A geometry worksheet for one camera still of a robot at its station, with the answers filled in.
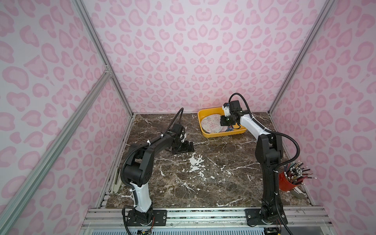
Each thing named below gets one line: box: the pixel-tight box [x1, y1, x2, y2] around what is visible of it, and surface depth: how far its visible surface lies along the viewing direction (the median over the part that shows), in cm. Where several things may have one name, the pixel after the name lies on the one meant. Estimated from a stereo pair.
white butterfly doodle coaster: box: [200, 114, 229, 134], surface depth 107 cm
